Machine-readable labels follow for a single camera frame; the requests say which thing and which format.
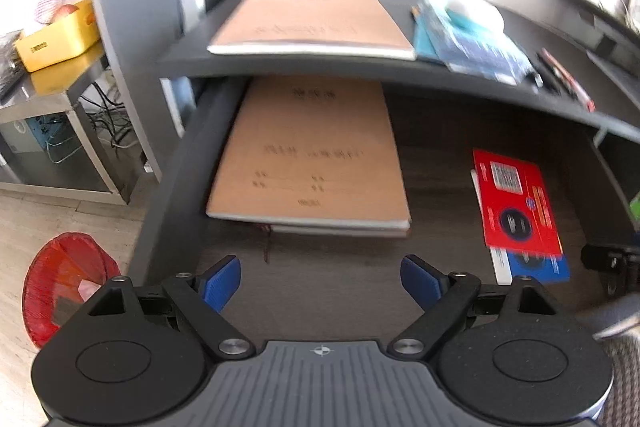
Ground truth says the blue card package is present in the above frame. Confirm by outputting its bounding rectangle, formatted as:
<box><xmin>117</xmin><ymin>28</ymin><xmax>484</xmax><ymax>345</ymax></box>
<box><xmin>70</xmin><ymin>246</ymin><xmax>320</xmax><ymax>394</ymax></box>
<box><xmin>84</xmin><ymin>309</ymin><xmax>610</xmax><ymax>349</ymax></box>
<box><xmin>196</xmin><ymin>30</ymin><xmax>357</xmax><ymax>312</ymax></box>
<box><xmin>471</xmin><ymin>169</ymin><xmax>570</xmax><ymax>285</ymax></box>

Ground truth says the yellow plastic box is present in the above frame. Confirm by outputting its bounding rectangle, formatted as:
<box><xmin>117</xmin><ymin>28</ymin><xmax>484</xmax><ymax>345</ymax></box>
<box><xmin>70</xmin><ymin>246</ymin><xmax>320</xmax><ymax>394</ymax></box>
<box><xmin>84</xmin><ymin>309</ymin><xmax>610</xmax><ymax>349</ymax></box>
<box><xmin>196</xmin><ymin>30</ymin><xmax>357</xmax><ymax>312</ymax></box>
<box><xmin>14</xmin><ymin>0</ymin><xmax>100</xmax><ymax>72</ymax></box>

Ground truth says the white round container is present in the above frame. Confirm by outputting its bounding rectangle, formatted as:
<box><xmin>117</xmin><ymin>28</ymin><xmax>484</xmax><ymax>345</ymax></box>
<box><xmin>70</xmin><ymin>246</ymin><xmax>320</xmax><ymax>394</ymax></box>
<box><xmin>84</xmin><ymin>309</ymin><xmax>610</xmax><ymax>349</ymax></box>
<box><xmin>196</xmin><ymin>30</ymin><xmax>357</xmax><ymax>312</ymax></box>
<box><xmin>445</xmin><ymin>0</ymin><xmax>504</xmax><ymax>32</ymax></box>

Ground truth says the red waste bin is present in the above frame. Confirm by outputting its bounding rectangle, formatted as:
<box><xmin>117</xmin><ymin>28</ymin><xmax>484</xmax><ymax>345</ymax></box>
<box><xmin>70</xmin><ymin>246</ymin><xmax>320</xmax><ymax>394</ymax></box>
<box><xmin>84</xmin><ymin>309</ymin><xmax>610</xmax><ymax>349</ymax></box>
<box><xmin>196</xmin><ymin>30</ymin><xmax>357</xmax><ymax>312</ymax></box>
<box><xmin>22</xmin><ymin>232</ymin><xmax>120</xmax><ymax>348</ymax></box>

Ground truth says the brown notebook on desk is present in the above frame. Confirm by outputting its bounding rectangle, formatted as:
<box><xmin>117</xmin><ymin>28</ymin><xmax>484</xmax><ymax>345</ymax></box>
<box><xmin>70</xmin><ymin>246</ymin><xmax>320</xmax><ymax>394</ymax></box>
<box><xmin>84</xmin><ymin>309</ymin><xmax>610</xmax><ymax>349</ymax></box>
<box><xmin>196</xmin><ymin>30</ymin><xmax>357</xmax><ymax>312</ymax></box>
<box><xmin>207</xmin><ymin>0</ymin><xmax>416</xmax><ymax>61</ymax></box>

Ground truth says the black desk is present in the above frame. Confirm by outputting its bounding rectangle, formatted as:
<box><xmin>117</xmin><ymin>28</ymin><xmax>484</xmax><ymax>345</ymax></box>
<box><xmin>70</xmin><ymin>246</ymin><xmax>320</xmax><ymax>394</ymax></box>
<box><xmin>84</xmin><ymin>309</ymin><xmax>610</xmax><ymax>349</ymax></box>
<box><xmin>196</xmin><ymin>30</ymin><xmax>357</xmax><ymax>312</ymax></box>
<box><xmin>157</xmin><ymin>0</ymin><xmax>640</xmax><ymax>145</ymax></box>

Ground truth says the red white marker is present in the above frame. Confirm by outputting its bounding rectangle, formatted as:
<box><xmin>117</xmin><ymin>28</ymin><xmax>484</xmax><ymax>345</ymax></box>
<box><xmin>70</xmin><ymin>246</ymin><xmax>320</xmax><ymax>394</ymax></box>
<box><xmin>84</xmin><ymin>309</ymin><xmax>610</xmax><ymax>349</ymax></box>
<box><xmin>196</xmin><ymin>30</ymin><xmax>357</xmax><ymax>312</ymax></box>
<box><xmin>538</xmin><ymin>49</ymin><xmax>597</xmax><ymax>113</ymax></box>

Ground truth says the brown notebook from drawer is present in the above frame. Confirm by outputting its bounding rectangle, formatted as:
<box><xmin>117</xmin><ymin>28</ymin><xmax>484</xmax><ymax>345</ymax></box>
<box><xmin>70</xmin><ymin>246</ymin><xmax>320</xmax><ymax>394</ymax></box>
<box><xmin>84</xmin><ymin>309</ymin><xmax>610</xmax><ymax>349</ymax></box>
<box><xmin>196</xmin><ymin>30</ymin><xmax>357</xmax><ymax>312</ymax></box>
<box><xmin>206</xmin><ymin>76</ymin><xmax>411</xmax><ymax>230</ymax></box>

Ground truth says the dark red book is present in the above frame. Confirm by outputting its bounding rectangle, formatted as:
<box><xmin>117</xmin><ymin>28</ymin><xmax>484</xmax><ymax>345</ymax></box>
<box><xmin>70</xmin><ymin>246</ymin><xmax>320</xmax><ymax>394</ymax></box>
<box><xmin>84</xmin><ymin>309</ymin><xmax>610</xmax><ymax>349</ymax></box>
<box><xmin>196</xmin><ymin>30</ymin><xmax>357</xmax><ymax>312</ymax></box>
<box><xmin>254</xmin><ymin>223</ymin><xmax>410</xmax><ymax>239</ymax></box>

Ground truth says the blue plastic bag stack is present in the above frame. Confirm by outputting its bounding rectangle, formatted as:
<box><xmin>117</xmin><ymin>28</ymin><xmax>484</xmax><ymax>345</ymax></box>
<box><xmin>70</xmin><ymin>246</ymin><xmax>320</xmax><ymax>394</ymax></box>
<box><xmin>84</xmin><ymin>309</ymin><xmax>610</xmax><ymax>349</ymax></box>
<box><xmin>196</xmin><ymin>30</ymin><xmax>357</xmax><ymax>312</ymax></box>
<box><xmin>411</xmin><ymin>0</ymin><xmax>542</xmax><ymax>90</ymax></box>

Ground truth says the metal side table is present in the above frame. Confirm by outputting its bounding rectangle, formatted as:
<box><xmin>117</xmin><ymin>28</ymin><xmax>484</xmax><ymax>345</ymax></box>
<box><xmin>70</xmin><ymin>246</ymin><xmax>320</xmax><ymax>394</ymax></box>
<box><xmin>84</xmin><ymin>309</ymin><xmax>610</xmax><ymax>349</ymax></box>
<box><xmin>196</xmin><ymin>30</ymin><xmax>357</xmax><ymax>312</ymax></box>
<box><xmin>1</xmin><ymin>42</ymin><xmax>143</xmax><ymax>205</ymax></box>

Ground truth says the black pen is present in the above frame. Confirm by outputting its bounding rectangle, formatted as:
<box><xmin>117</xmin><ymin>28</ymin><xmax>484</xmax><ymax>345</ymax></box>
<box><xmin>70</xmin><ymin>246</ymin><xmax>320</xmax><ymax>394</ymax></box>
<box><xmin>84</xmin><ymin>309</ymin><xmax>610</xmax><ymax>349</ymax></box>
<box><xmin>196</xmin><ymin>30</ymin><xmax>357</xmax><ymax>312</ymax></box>
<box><xmin>527</xmin><ymin>54</ymin><xmax>562</xmax><ymax>95</ymax></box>

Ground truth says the red card package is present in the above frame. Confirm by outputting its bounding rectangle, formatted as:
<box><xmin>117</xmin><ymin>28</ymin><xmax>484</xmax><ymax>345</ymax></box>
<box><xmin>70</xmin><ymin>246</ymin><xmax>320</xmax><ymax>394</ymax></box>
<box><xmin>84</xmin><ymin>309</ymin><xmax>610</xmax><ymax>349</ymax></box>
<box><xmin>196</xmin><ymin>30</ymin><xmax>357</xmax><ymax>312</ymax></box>
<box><xmin>473</xmin><ymin>148</ymin><xmax>563</xmax><ymax>258</ymax></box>

